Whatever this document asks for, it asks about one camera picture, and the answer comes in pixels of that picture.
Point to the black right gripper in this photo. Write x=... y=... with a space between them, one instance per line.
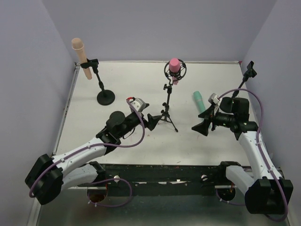
x=210 y=120

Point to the peach microphone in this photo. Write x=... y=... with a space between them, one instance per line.
x=78 y=46

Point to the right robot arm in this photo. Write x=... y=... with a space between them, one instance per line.
x=266 y=191

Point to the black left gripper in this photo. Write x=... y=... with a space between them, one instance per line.
x=148 y=121

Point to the black round-base clip stand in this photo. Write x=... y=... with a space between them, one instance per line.
x=105 y=97

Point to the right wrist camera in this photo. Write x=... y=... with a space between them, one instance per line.
x=214 y=100

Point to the teal microphone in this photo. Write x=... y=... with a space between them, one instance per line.
x=199 y=101

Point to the aluminium extrusion frame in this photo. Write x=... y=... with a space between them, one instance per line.
x=35 y=210

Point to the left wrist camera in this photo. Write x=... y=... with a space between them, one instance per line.
x=135 y=103

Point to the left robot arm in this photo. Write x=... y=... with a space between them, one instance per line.
x=50 y=175

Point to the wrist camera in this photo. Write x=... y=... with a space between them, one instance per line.
x=135 y=103
x=214 y=100

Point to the black front mounting rail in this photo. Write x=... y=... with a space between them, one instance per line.
x=121 y=180

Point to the black tripod shock-mount stand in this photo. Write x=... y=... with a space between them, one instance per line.
x=169 y=87

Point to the pink microphone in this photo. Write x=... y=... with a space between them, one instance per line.
x=174 y=68

